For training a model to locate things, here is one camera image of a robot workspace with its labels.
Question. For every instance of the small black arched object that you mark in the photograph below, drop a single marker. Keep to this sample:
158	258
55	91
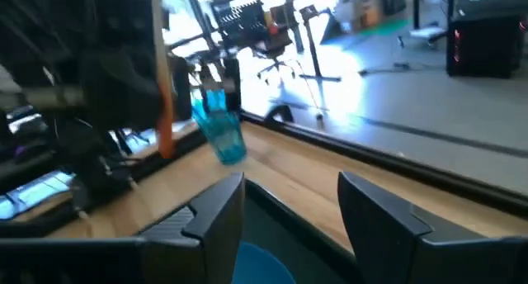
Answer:
274	112

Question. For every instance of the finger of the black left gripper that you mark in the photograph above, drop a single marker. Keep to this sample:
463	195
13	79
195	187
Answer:
123	94
182	88

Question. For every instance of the black office chair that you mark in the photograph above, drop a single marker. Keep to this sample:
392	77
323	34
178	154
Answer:
274	48

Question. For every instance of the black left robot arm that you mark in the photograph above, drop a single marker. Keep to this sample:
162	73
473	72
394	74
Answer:
37	36

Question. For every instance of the black computer case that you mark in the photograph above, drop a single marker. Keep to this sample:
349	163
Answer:
482	44

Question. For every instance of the brown cardboard boxes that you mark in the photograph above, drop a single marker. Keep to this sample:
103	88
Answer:
359	13

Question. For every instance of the blue round plate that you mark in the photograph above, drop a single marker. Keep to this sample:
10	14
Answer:
260	267

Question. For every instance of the teal translucent plastic cup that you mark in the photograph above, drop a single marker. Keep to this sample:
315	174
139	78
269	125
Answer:
222	139

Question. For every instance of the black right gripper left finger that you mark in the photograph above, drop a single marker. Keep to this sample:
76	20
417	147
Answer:
206	242

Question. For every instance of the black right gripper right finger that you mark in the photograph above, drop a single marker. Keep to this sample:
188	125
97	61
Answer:
392	242

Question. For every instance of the grey desk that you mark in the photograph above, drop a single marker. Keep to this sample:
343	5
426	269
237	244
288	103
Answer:
41	97

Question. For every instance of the black floor stand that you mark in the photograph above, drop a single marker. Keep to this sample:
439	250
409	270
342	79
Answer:
313	48

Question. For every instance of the white low platform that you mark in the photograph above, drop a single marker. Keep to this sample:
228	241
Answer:
429	32

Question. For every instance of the green floor mat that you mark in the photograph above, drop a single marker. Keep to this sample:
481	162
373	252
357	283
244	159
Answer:
385	26

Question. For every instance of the black frame bracket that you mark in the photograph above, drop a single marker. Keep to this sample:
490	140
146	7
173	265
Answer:
232	86

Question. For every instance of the black aluminium table frame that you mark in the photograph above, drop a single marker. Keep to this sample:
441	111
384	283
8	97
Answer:
412	168

